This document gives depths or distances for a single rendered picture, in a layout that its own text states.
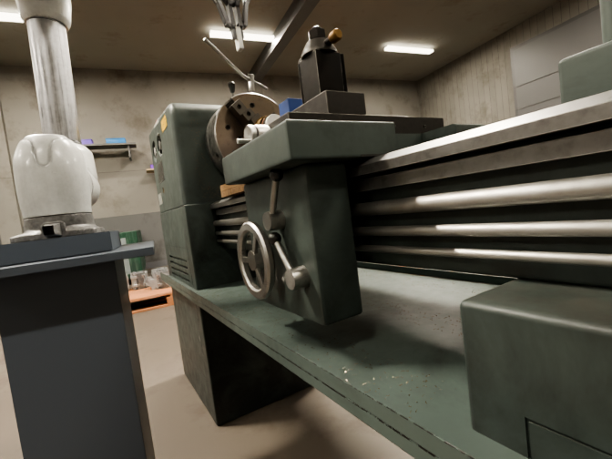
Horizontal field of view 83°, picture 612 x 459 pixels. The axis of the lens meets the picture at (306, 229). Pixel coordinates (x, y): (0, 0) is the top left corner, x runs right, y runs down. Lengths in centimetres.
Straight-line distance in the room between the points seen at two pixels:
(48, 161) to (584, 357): 108
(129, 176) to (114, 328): 674
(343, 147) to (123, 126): 741
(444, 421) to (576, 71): 40
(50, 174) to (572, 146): 104
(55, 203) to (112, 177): 664
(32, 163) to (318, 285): 80
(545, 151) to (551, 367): 21
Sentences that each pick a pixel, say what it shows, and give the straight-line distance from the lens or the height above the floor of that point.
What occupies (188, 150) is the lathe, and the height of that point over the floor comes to 106.
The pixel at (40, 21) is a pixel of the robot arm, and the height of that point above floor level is 145.
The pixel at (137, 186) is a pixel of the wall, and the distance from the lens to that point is 766.
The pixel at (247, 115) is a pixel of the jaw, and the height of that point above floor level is 114.
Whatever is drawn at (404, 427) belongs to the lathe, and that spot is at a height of 55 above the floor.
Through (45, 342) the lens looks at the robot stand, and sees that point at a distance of 107.
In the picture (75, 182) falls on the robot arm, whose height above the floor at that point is 94.
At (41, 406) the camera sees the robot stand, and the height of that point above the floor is 41.
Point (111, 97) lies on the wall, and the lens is 804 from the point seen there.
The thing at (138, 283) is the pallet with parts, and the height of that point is 20.
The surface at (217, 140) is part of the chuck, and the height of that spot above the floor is 106.
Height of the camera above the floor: 79
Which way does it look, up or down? 3 degrees down
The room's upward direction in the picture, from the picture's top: 7 degrees counter-clockwise
